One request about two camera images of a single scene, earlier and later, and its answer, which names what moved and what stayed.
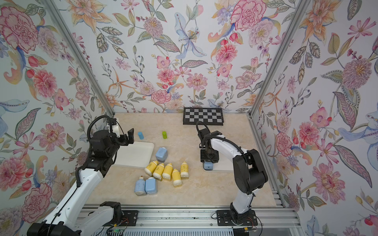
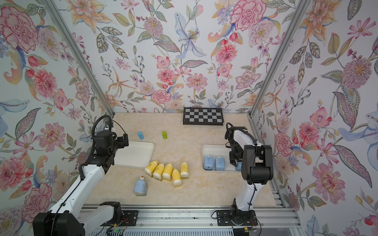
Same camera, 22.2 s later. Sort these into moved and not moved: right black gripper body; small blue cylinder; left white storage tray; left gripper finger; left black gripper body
Moved: left gripper finger; right black gripper body
Not moved: small blue cylinder; left black gripper body; left white storage tray
